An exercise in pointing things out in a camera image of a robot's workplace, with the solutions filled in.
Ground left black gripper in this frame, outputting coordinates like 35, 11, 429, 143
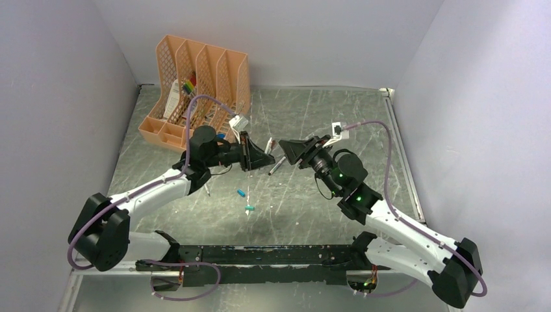
205, 131, 275, 172

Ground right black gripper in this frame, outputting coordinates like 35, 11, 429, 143
279, 135, 342, 196

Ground white marker pen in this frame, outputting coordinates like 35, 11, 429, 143
268, 156, 287, 176
264, 137, 275, 154

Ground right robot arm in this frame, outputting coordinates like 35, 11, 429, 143
279, 136, 483, 309

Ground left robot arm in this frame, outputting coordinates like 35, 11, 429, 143
67, 125, 275, 272

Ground thin white pen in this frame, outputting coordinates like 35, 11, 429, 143
204, 183, 211, 197

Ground orange plastic file organizer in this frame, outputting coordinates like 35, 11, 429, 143
138, 35, 251, 152

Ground coloured markers in organizer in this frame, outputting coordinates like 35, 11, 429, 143
182, 73, 196, 98

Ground white paper booklet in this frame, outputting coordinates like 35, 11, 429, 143
163, 79, 180, 120

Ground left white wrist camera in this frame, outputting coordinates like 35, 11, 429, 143
229, 114, 249, 133

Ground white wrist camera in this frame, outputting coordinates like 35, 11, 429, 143
229, 114, 249, 133
323, 122, 350, 148

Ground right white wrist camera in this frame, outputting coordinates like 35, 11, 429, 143
323, 122, 350, 148

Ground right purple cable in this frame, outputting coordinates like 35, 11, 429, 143
342, 120, 489, 299

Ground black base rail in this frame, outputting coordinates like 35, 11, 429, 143
135, 244, 372, 287

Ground aluminium frame rail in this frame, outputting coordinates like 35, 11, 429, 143
71, 244, 414, 276

